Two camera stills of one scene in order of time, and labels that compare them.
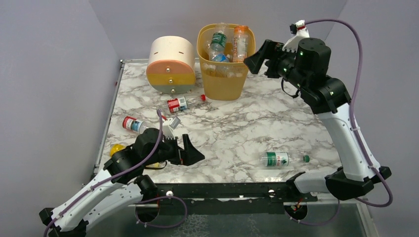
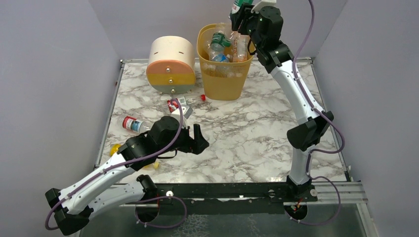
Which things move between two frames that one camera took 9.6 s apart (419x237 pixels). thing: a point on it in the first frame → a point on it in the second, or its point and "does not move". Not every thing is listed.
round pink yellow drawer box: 171,67 does not move
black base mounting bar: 238,198 does not move
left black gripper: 180,154 → 189,140
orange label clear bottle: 240,39 does not move
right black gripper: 271,62 → 240,21
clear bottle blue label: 221,57 does not move
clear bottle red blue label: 134,124 does not move
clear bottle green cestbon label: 280,159 → 237,4
